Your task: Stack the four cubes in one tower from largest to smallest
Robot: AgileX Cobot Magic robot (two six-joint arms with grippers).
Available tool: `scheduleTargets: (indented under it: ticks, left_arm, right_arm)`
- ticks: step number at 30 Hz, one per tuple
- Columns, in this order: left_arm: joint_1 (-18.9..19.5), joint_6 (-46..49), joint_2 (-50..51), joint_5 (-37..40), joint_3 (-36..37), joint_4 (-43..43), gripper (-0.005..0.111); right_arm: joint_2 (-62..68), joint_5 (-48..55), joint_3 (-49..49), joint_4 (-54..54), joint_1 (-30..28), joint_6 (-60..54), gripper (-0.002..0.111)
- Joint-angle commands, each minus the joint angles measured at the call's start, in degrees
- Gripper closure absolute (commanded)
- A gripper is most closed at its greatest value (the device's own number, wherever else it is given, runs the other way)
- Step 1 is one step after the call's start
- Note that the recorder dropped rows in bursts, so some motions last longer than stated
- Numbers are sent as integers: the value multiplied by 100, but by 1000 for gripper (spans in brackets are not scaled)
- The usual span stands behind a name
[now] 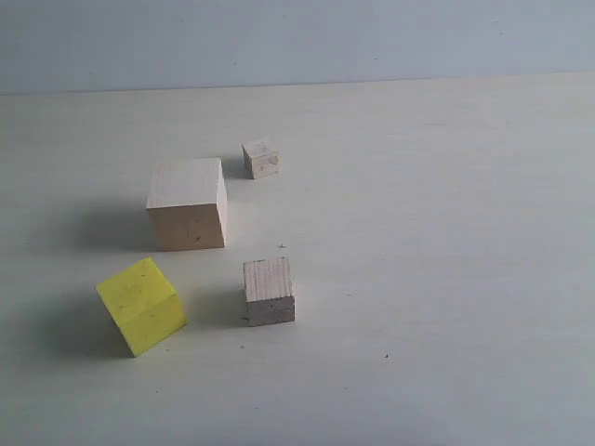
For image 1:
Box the medium wooden cube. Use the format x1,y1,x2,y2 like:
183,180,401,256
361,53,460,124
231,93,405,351
243,256,296,327

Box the large wooden cube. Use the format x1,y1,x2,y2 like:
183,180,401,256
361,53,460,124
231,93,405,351
146,158,228,251

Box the yellow cube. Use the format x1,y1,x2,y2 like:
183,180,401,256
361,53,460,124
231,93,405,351
96,257,187,357

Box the small wooden cube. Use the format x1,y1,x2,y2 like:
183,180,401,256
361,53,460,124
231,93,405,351
242,138,281,179

